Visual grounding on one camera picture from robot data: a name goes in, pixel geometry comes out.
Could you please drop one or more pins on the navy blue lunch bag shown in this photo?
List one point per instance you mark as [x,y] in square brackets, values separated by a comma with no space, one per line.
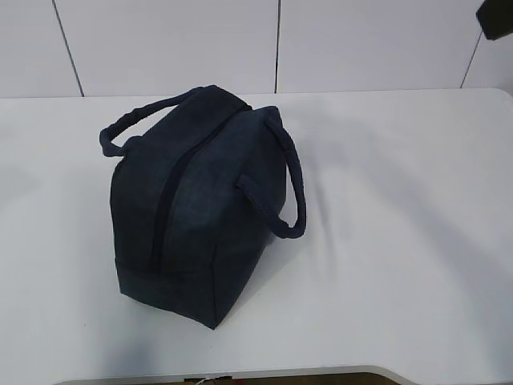
[203,182]

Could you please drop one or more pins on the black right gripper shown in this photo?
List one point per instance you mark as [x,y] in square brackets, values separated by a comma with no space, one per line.
[496,18]

